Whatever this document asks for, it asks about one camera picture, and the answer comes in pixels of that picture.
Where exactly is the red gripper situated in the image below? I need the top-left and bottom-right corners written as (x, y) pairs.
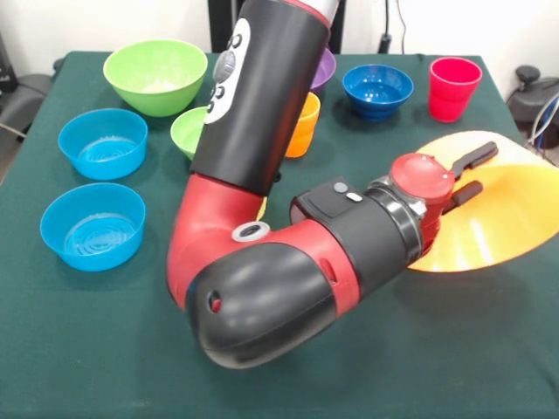
top-left (390, 141), bottom-right (500, 232)

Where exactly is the large orange bowl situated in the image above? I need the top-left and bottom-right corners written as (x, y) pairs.
top-left (408, 129), bottom-right (559, 274)

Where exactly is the large green bowl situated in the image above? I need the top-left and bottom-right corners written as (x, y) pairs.
top-left (102, 38), bottom-right (209, 118)

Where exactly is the red cup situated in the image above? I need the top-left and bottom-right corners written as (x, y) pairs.
top-left (428, 57), bottom-right (484, 124)

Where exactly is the dark blue bowl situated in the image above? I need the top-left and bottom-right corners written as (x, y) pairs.
top-left (342, 64), bottom-right (415, 121)

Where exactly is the orange cup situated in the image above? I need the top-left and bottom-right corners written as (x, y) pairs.
top-left (286, 92), bottom-right (321, 159)

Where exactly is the purple bowl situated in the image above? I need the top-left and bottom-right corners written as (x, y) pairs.
top-left (309, 46), bottom-right (337, 95)

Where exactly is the small green bowl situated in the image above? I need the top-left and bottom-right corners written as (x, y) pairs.
top-left (169, 106), bottom-right (207, 161)

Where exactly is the light blue bowl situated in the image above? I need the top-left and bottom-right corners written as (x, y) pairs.
top-left (39, 182), bottom-right (147, 272)
top-left (58, 107), bottom-right (149, 182)

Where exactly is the dark green tablecloth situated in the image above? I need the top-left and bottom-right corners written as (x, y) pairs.
top-left (0, 51), bottom-right (559, 419)

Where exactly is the bundle of floor cables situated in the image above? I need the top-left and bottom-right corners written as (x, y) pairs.
top-left (526, 95), bottom-right (559, 171)

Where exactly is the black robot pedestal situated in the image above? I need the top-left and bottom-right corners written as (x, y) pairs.
top-left (208, 0), bottom-right (346, 54)

